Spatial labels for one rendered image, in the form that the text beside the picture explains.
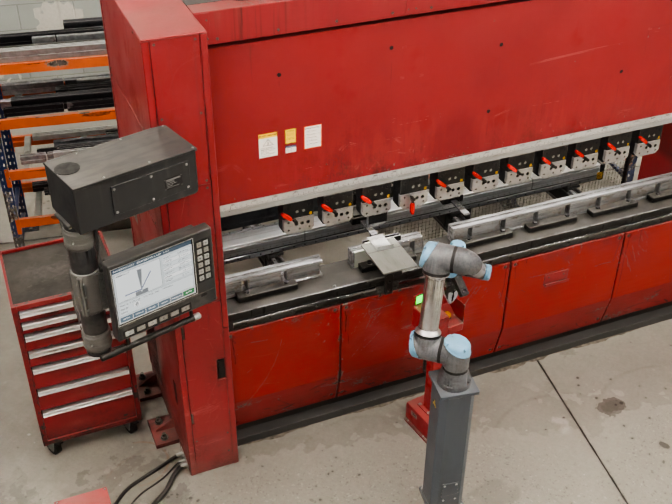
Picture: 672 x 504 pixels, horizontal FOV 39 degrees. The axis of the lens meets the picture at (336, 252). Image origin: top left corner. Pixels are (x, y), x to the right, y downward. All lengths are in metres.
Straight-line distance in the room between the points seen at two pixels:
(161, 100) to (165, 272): 0.66
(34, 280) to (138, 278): 1.08
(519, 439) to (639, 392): 0.81
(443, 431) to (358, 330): 0.78
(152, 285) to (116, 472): 1.53
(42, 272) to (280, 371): 1.25
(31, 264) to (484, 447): 2.46
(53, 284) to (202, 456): 1.12
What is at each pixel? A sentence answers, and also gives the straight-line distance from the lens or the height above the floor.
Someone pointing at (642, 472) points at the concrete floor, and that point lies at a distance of 5.13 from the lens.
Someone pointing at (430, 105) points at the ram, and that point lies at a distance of 4.41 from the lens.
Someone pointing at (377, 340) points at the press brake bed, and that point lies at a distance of 4.89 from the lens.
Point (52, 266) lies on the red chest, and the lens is 4.71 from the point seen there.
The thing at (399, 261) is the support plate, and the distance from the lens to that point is 4.54.
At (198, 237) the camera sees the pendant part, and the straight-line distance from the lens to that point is 3.70.
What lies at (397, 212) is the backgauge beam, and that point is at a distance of 4.97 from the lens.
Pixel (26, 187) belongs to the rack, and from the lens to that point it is 6.75.
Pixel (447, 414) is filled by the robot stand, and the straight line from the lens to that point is 4.25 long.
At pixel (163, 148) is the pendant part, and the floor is 1.95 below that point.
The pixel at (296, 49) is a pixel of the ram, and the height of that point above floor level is 2.08.
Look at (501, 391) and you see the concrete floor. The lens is 5.38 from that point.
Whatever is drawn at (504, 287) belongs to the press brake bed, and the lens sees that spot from 5.11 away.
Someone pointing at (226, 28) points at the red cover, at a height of 2.22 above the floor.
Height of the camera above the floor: 3.61
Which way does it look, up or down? 35 degrees down
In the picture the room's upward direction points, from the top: straight up
